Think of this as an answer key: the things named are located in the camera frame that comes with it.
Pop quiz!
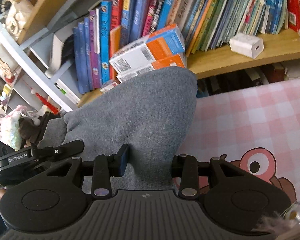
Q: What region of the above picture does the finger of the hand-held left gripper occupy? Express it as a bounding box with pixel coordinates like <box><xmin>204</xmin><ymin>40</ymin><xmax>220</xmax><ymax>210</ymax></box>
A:
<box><xmin>36</xmin><ymin>140</ymin><xmax>85</xmax><ymax>157</ymax></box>

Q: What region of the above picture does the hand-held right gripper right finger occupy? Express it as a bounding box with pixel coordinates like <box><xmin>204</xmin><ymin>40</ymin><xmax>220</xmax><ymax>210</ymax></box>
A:
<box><xmin>170</xmin><ymin>154</ymin><xmax>253</xmax><ymax>198</ymax></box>

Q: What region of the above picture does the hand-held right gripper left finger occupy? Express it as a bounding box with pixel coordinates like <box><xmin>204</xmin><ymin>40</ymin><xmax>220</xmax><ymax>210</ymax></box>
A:
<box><xmin>44</xmin><ymin>144</ymin><xmax>130</xmax><ymax>198</ymax></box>

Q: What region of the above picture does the grey fleece garment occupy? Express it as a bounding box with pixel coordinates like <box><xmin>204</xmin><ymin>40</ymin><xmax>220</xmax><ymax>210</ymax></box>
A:
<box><xmin>37</xmin><ymin>66</ymin><xmax>198</xmax><ymax>198</ymax></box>

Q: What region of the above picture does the white plastic bag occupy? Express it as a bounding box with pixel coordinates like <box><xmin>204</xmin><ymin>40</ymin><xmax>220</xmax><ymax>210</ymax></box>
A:
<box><xmin>0</xmin><ymin>105</ymin><xmax>40</xmax><ymax>150</ymax></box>

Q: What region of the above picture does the red tassel ornament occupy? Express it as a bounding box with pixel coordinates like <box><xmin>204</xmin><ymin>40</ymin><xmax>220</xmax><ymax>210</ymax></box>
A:
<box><xmin>31</xmin><ymin>87</ymin><xmax>62</xmax><ymax>114</ymax></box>

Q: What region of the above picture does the small white carton box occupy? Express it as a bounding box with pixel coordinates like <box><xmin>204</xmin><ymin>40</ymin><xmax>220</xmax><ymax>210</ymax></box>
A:
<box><xmin>100</xmin><ymin>80</ymin><xmax>119</xmax><ymax>93</ymax></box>

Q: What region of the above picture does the white shelving unit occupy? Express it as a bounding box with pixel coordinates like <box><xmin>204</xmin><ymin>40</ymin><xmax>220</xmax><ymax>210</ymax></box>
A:
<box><xmin>0</xmin><ymin>12</ymin><xmax>82</xmax><ymax>113</ymax></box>

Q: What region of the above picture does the pink checked desk mat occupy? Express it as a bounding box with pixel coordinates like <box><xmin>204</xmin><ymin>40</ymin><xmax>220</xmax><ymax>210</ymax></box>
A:
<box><xmin>175</xmin><ymin>76</ymin><xmax>300</xmax><ymax>205</ymax></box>

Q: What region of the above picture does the white paperback book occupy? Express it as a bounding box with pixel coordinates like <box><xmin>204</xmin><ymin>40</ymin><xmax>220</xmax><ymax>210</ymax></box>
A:
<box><xmin>44</xmin><ymin>33</ymin><xmax>75</xmax><ymax>78</ymax></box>

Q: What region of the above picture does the orange white carton box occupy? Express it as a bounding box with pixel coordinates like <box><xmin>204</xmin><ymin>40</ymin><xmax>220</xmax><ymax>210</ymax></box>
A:
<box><xmin>109</xmin><ymin>24</ymin><xmax>186</xmax><ymax>74</ymax></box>
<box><xmin>116</xmin><ymin>54</ymin><xmax>187</xmax><ymax>83</ymax></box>

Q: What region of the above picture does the fluffy grey sleeve cuff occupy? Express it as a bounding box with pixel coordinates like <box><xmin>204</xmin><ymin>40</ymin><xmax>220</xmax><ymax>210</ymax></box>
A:
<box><xmin>252</xmin><ymin>200</ymin><xmax>300</xmax><ymax>240</ymax></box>

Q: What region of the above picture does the wooden bookshelf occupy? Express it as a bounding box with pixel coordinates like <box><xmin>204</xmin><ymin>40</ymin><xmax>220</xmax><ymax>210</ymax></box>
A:
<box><xmin>16</xmin><ymin>0</ymin><xmax>300</xmax><ymax>108</ymax></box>

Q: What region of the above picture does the white charger plug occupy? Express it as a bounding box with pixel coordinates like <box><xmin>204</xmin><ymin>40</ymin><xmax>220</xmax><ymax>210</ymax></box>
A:
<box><xmin>229</xmin><ymin>33</ymin><xmax>264</xmax><ymax>59</ymax></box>

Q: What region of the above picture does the row of colourful books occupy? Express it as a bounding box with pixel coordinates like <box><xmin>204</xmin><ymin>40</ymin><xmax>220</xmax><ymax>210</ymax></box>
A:
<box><xmin>72</xmin><ymin>0</ymin><xmax>289</xmax><ymax>94</ymax></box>

